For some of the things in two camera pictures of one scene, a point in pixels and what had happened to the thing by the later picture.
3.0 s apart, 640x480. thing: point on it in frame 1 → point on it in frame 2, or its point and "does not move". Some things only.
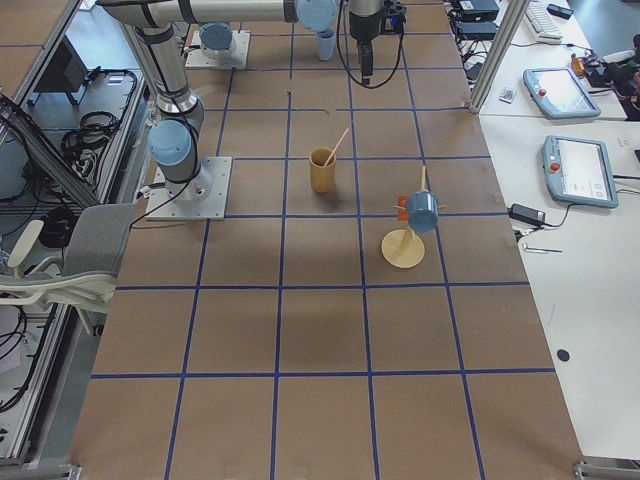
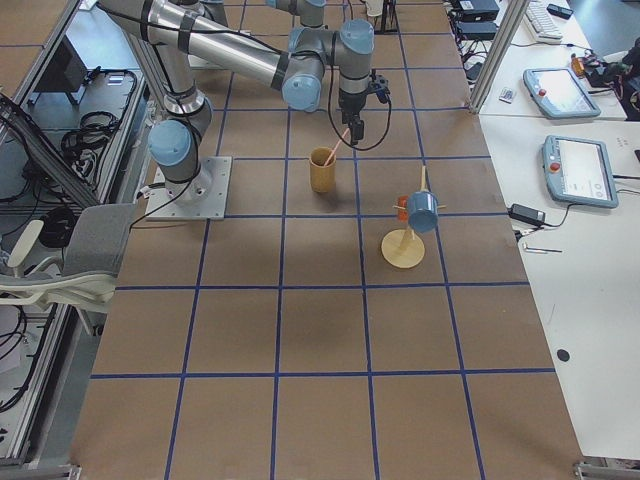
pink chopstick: x=338 y=145 does not move
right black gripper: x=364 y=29 → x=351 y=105
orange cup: x=403 y=215 does not move
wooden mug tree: x=402 y=248 does not move
